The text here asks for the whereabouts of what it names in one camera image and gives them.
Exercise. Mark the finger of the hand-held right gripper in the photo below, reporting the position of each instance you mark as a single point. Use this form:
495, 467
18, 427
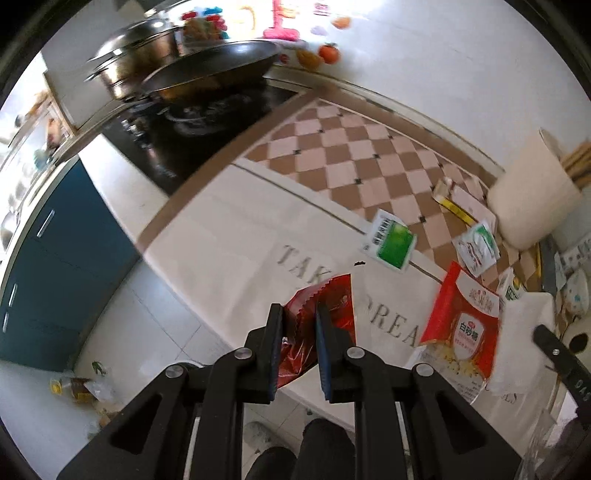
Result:
549, 344

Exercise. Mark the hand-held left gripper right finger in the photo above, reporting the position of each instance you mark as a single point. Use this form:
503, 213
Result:
325, 360

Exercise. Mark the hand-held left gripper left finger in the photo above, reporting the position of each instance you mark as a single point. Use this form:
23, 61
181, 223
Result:
275, 360

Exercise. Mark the red snack packet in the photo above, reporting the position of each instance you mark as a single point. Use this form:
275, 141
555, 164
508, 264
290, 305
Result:
300, 330

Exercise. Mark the white patterned cup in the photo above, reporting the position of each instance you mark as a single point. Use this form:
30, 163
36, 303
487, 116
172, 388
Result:
577, 291

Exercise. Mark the small green white carton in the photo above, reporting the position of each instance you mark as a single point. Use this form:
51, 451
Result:
515, 287

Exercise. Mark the grey slipper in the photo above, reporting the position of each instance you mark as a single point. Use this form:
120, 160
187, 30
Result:
259, 434

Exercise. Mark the grey knife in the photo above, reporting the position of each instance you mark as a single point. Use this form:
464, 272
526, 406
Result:
549, 265

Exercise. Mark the person's legs in dark pants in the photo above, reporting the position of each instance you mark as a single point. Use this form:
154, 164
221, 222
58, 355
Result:
323, 445

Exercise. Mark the red white sugar bag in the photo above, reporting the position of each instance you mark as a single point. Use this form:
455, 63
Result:
461, 318

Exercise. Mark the small green white sachet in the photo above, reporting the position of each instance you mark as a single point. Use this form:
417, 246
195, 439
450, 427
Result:
478, 249

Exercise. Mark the green white packet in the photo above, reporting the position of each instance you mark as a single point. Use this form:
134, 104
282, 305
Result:
392, 244

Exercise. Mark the brown checked table mat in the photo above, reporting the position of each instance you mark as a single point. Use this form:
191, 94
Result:
258, 221

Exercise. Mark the cream round container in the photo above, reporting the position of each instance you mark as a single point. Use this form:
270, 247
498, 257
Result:
531, 194

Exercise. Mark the white yellow flat box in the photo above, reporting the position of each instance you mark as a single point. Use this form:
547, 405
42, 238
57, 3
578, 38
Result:
466, 203

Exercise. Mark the plastic bag with greens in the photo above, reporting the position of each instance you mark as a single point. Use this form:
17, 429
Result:
104, 385

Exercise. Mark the wooden sticks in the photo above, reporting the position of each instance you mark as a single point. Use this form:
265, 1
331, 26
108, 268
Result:
577, 162

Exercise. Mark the oil bottle with yellow cap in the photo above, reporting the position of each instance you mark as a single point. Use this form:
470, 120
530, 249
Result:
76, 390

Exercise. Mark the blue stove base cabinet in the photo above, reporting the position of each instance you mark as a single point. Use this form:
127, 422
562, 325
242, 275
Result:
69, 277

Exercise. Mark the black gas stove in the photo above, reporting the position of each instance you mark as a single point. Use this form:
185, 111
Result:
184, 143

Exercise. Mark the black wok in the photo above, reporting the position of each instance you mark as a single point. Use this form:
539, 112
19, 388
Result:
217, 64

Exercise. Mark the steel pot with lid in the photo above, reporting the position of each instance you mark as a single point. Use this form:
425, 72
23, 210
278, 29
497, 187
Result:
134, 50

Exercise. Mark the orange fruit wall sticker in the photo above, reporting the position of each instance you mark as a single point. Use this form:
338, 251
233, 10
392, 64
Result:
308, 59
342, 21

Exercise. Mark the red tomato wall sticker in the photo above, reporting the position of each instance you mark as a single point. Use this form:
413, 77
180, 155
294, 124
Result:
329, 53

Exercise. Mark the pink wall sticker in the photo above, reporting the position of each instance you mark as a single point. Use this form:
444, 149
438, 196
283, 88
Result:
279, 31

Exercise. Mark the colourful wall stickers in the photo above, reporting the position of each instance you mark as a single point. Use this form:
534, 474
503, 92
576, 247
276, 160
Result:
205, 23

